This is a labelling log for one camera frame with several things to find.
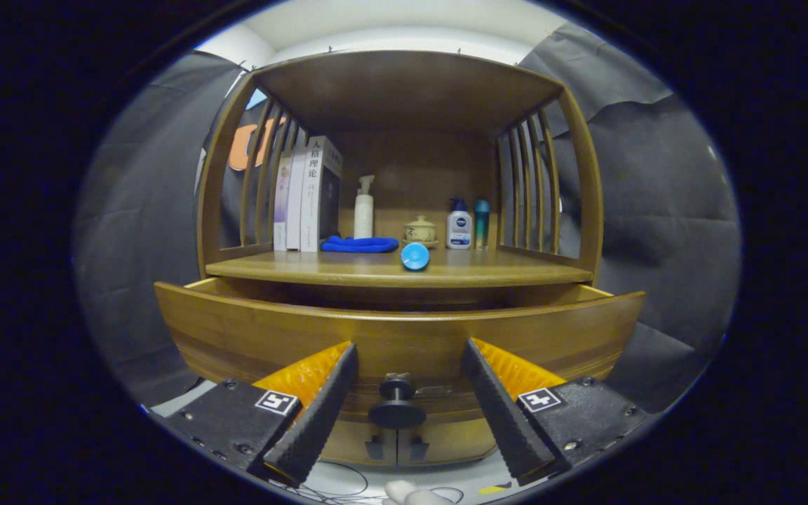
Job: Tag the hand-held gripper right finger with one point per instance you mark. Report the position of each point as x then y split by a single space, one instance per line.
506 421

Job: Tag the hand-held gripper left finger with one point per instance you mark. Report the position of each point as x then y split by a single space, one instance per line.
316 421

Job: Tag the black drawer knob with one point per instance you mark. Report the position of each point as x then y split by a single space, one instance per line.
397 414

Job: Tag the wooden drawer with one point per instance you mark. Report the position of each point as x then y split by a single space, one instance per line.
404 337

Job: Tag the blue cosmetic tube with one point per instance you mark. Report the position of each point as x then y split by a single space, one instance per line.
415 257

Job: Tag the wooden cabinet door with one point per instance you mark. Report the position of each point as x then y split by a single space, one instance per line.
453 442
348 445

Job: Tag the wooden countertop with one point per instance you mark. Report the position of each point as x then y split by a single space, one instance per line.
488 266

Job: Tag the wooden cabinet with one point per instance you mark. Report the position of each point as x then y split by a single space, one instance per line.
411 168

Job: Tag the yellow floor scrap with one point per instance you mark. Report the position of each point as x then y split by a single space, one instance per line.
492 489

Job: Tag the blue cloth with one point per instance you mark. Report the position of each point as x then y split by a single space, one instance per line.
358 244

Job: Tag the teal bottle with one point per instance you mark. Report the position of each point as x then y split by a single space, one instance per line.
482 224

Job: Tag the white bottle with blue cap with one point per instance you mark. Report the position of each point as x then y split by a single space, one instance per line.
459 228

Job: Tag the beige lidded ceramic teacup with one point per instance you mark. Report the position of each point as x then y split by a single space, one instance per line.
421 231

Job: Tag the white pump bottle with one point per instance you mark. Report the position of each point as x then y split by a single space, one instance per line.
363 217

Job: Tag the purple white book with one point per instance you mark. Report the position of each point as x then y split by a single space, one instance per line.
281 210

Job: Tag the thin white book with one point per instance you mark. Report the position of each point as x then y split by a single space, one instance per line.
295 203

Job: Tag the thick white dark book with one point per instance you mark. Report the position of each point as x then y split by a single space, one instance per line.
313 196

